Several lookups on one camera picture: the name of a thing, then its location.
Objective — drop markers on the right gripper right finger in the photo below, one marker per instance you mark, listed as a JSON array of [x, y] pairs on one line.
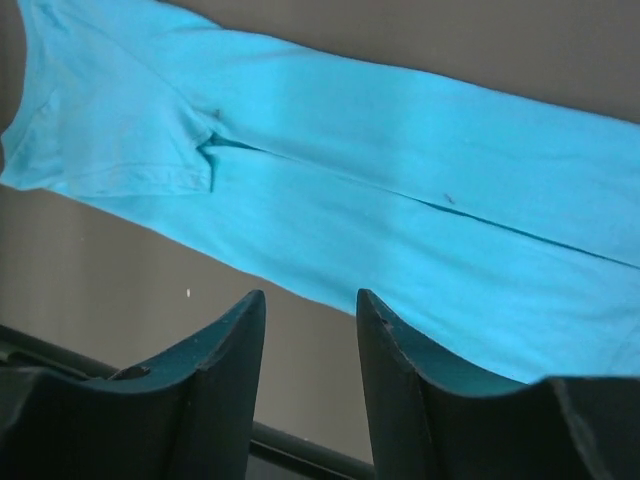
[[434, 415]]

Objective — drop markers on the cyan t shirt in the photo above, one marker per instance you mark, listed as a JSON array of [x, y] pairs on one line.
[[505, 229]]

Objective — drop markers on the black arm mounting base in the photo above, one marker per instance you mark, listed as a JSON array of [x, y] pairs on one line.
[[273, 454]]

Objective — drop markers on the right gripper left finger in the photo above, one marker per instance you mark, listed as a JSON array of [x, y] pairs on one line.
[[186, 413]]

